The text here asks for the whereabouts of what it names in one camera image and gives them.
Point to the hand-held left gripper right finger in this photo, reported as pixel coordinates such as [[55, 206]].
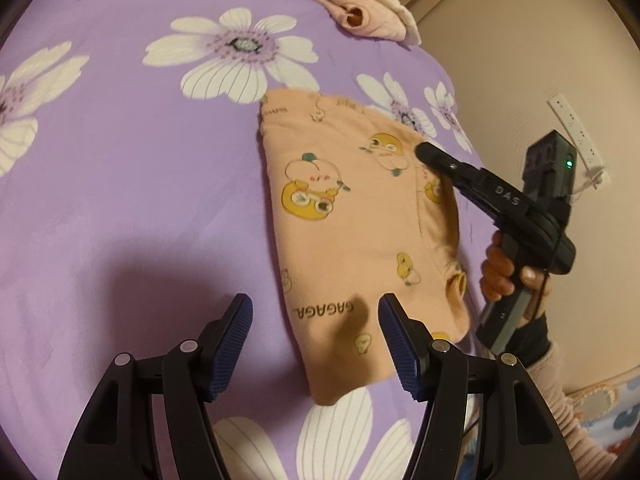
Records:
[[400, 350]]

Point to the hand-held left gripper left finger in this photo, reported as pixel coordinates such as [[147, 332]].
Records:
[[230, 345]]

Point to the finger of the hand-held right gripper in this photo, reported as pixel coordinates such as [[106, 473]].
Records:
[[450, 165]]

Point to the orange cartoon print shirt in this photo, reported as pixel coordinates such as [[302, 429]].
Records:
[[350, 240]]

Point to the person's right forearm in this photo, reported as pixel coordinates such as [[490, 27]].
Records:
[[560, 395]]

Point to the person's right hand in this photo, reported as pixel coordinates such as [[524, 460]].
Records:
[[492, 272]]

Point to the pink folded garment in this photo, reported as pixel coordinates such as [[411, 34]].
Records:
[[370, 15]]

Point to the purple floral bedsheet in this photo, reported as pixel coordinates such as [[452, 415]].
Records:
[[125, 185]]

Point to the colourful patterned cloth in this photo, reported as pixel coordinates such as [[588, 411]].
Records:
[[610, 425]]

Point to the white wall power strip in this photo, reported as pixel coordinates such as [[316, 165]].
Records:
[[575, 125]]

